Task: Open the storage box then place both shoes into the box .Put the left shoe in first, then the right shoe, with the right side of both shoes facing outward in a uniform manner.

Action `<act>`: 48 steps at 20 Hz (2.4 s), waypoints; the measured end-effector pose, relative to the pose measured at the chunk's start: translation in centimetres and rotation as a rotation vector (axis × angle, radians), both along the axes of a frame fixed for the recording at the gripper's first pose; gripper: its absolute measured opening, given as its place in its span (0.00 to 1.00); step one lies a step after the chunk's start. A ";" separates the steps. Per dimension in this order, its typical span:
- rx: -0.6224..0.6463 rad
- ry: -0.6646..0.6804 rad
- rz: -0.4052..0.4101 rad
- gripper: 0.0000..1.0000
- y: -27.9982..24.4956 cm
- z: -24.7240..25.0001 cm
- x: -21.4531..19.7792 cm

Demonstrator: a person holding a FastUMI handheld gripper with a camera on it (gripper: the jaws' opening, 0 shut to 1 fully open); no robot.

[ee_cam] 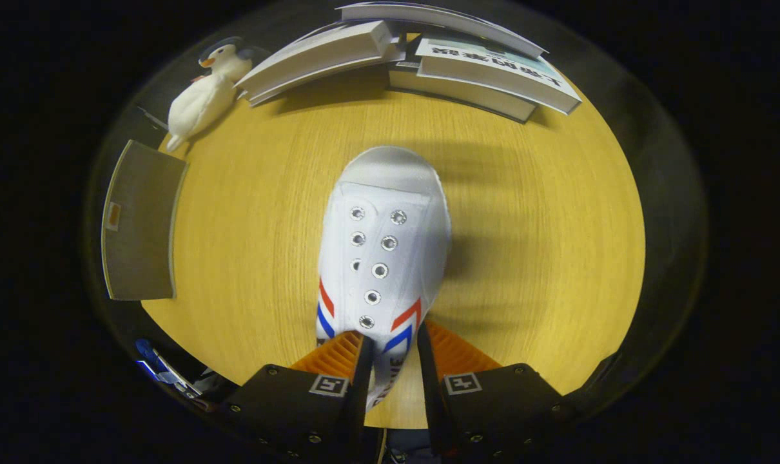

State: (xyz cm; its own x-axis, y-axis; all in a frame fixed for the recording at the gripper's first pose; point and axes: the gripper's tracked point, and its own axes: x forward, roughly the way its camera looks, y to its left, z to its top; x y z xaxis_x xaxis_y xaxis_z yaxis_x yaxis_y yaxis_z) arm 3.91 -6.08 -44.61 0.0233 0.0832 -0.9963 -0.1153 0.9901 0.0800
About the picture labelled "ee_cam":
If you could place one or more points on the blue cover book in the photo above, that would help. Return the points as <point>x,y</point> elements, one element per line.
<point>428,16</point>

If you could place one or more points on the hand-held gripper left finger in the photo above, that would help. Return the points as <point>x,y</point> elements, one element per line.
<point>359,406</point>

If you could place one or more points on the blue screen with white frame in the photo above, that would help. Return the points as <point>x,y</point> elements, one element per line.
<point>164,377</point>

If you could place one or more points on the white canvas shoe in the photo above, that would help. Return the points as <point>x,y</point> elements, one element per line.
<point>383,258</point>

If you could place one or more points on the beige fabric storage box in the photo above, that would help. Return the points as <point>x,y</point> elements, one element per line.
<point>142,232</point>

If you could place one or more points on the white plush toy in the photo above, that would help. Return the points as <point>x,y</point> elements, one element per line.
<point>200,106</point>

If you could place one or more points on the white book with portrait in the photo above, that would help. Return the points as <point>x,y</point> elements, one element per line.
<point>312,61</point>

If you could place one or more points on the penguin plush toy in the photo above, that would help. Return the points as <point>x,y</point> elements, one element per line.
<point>229,59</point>

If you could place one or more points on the blue cloth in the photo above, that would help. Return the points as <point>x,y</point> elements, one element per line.
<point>146,350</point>

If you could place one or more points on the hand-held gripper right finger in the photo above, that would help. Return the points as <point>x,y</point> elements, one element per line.
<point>432,399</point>

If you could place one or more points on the teal cover book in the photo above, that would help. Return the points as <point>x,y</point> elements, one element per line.
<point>493,64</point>

